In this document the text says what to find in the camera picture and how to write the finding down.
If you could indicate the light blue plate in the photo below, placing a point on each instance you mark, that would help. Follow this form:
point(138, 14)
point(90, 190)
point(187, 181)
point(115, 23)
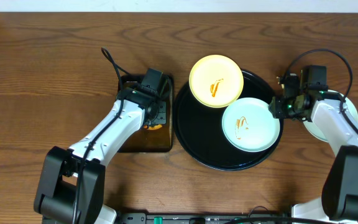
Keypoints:
point(249, 125)
point(351, 112)

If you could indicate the black round tray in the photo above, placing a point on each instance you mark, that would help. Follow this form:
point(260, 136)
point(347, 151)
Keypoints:
point(199, 131)

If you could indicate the green orange sponge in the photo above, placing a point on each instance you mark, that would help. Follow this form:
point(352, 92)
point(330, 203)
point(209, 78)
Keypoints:
point(152, 127)

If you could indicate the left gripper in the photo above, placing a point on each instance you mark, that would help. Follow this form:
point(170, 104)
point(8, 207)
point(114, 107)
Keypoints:
point(160, 119)

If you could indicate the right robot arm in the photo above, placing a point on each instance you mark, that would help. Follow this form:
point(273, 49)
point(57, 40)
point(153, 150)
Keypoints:
point(339, 198)

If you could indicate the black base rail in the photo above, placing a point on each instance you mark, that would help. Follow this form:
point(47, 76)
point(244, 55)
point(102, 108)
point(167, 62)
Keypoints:
point(145, 217)

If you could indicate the black rectangular water tray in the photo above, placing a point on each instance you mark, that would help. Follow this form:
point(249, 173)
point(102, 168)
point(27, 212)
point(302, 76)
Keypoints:
point(147, 141)

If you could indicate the yellow plate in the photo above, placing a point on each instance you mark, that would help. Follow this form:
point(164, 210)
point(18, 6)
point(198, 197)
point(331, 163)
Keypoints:
point(216, 81)

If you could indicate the light blue front plate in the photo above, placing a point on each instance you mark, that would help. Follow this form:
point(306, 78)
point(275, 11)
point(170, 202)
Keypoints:
point(351, 112)

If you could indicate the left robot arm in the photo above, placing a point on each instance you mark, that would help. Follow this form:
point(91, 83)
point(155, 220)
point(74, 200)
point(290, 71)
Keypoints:
point(71, 185)

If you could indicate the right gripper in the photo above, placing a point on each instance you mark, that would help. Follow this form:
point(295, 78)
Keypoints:
point(277, 111)

